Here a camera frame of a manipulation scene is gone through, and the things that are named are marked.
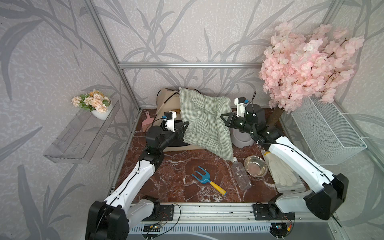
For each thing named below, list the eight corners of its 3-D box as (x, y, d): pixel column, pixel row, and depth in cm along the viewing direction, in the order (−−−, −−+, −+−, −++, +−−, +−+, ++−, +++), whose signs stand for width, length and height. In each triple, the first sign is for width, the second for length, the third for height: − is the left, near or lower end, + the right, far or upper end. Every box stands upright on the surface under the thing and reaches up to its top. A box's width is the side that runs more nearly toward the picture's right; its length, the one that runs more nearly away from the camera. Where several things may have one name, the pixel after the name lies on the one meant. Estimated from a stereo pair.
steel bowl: (245, 177, 87) (248, 173, 82) (242, 159, 94) (244, 155, 89) (267, 177, 87) (271, 173, 82) (262, 159, 94) (266, 155, 89)
